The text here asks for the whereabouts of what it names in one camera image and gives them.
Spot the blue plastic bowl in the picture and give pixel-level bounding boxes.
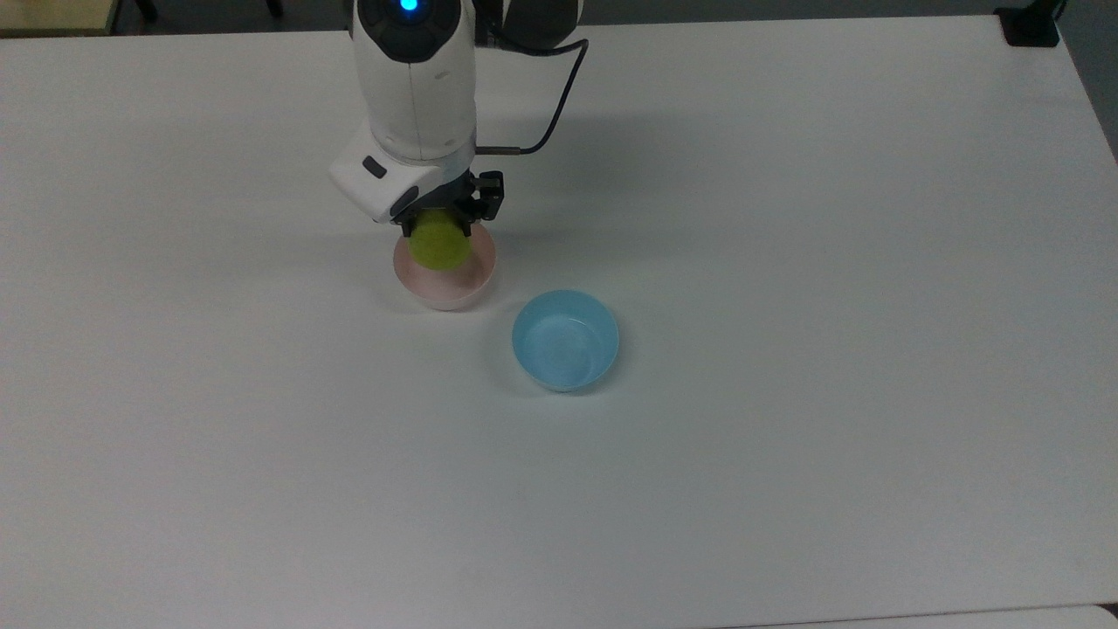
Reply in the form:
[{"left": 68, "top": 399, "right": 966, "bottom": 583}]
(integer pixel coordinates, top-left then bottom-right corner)
[{"left": 511, "top": 289, "right": 621, "bottom": 393}]

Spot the green ball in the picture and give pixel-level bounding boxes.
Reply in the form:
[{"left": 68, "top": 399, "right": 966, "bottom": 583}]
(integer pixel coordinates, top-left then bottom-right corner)
[{"left": 409, "top": 210, "right": 473, "bottom": 273}]

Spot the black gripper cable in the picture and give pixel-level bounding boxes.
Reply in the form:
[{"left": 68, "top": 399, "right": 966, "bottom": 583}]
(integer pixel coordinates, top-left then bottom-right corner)
[{"left": 476, "top": 38, "right": 590, "bottom": 157}]

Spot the wooden desk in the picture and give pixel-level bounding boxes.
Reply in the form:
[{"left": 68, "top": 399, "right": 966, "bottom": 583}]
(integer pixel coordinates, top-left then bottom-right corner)
[{"left": 0, "top": 0, "right": 121, "bottom": 37}]

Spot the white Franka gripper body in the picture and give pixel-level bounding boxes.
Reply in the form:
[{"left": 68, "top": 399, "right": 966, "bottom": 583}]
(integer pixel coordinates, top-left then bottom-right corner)
[{"left": 329, "top": 122, "right": 479, "bottom": 225}]

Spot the pink plastic bowl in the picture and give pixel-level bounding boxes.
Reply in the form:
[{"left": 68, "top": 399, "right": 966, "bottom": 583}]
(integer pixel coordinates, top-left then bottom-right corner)
[{"left": 393, "top": 223, "right": 498, "bottom": 312}]

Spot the black table clamp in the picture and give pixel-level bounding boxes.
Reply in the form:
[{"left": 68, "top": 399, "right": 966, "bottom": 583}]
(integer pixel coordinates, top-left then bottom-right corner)
[{"left": 995, "top": 0, "right": 1069, "bottom": 48}]

